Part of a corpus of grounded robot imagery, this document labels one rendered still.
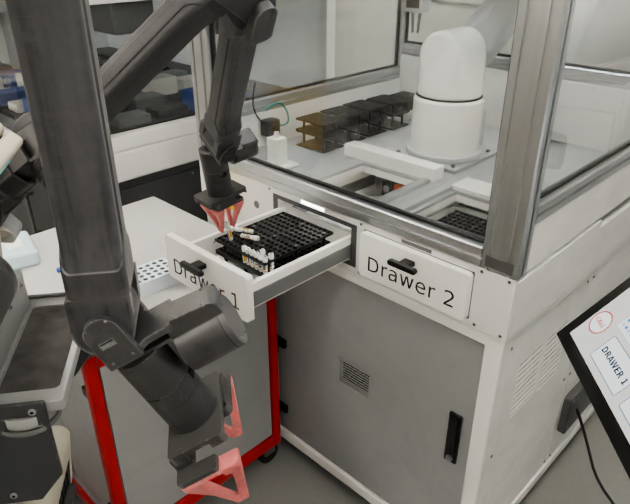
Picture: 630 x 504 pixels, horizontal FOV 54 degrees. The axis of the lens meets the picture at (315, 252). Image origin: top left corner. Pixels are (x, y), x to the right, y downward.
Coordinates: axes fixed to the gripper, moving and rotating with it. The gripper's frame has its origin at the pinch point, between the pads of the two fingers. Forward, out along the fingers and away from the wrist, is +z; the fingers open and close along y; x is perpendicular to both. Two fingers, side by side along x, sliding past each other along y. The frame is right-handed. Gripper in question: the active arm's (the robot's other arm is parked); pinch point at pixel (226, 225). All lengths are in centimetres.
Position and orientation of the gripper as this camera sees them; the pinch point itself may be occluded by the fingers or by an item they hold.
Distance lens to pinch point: 142.4
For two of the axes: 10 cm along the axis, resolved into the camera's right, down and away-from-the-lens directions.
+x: -6.9, -3.7, 6.2
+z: 0.8, 8.2, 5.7
